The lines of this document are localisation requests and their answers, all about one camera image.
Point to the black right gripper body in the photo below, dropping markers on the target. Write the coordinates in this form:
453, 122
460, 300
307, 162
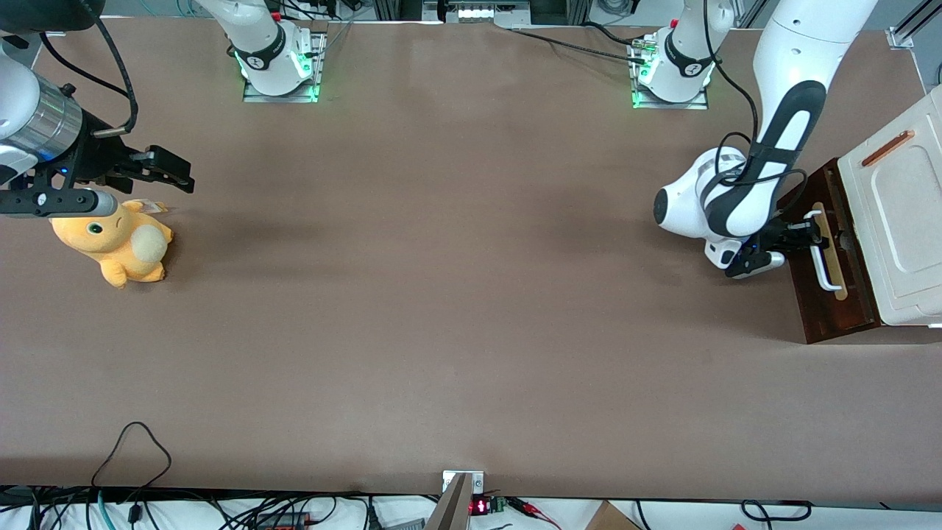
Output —
98, 158

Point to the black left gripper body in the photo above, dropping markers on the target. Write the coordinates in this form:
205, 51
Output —
781, 237

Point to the brown wooden drawer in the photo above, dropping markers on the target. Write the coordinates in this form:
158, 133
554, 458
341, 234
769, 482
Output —
828, 309

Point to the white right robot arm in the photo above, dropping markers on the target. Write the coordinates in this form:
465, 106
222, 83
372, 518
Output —
22, 96

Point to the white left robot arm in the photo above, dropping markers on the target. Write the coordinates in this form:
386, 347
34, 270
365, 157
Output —
795, 66

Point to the white drawer cabinet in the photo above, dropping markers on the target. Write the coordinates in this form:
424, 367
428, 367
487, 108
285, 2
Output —
901, 221

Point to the orange plush toy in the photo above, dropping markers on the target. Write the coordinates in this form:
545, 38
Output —
121, 246

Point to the brown cardboard piece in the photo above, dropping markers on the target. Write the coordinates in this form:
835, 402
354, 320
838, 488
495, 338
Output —
611, 517

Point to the white power strip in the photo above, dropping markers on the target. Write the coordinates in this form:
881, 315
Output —
477, 11

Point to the black box with red light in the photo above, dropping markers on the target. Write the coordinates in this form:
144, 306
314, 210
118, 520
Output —
283, 520

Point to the red digit display module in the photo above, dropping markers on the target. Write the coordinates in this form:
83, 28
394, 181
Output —
480, 506

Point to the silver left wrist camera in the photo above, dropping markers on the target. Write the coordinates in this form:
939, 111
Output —
765, 263

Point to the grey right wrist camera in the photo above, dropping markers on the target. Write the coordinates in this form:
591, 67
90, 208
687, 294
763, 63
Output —
51, 203

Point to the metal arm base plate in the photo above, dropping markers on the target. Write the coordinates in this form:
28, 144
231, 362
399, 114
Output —
640, 101
321, 51

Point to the aluminium frame profile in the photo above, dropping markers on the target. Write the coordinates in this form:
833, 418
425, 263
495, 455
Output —
909, 26

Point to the metal table edge bracket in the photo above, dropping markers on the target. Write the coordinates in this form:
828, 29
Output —
477, 480

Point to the grey camera mount bar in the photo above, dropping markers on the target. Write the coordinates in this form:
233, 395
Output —
450, 508

